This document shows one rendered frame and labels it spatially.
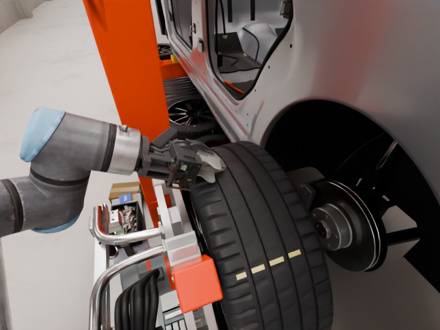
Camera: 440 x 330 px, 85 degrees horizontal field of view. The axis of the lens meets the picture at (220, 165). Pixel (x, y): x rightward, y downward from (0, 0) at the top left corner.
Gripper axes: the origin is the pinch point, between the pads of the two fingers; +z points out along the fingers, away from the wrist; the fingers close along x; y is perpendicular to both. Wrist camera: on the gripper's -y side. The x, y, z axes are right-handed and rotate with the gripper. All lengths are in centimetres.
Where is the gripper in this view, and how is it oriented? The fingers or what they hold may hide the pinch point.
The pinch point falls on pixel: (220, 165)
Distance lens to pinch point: 58.0
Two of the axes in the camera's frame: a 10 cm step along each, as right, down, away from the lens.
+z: 8.4, 1.7, 5.2
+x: 4.2, -8.1, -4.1
